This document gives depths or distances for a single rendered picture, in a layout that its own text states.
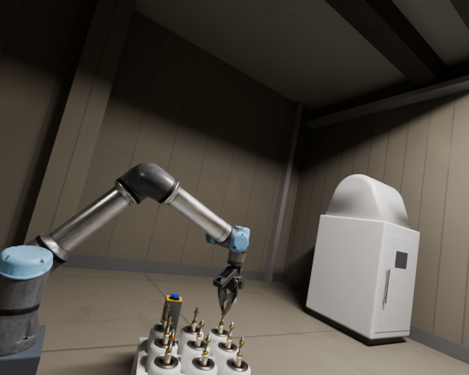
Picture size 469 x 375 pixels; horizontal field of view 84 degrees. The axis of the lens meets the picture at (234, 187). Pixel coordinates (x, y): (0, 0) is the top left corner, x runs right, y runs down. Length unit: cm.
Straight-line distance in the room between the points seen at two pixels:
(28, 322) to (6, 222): 211
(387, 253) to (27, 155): 315
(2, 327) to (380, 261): 223
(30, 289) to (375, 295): 217
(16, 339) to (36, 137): 226
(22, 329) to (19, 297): 8
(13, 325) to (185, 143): 261
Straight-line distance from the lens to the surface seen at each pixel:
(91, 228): 99
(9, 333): 90
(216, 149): 336
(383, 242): 242
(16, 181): 295
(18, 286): 87
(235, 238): 96
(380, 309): 249
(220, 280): 112
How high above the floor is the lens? 71
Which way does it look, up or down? 8 degrees up
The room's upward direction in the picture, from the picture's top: 12 degrees clockwise
